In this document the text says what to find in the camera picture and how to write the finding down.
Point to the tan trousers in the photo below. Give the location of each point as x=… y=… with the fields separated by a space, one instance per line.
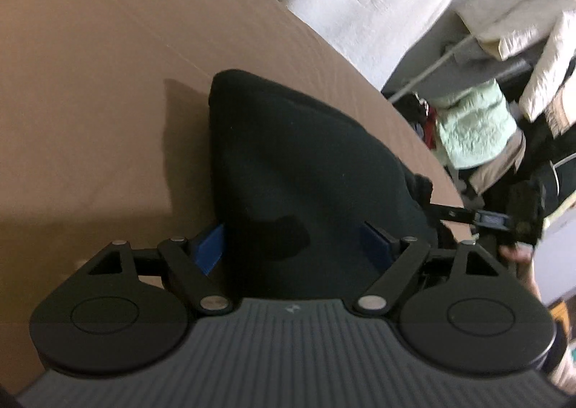
x=495 y=169

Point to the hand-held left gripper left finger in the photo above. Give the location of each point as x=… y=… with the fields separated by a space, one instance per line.
x=209 y=250

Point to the blue-grey cloth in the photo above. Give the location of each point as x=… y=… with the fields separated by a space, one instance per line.
x=421 y=131

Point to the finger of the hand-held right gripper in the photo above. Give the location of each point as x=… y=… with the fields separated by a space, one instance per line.
x=452 y=213

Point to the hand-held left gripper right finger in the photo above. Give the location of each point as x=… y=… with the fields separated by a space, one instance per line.
x=375 y=246

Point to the person's right forearm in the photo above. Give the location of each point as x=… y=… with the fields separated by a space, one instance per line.
x=535 y=284

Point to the red cloth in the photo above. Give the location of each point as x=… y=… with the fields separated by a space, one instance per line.
x=432 y=129

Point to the cream puffer jacket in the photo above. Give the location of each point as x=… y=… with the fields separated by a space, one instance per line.
x=551 y=75

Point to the black cloth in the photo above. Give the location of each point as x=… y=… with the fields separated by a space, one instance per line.
x=409 y=109

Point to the black bag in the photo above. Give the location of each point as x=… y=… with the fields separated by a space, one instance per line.
x=555 y=169

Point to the person's right hand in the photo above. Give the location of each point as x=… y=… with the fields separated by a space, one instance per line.
x=515 y=253

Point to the black garment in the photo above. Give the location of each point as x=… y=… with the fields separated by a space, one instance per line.
x=306 y=156

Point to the beige quilted jacket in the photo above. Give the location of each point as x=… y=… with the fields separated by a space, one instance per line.
x=499 y=21

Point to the light green quilted jacket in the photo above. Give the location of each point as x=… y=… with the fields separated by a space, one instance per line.
x=477 y=129

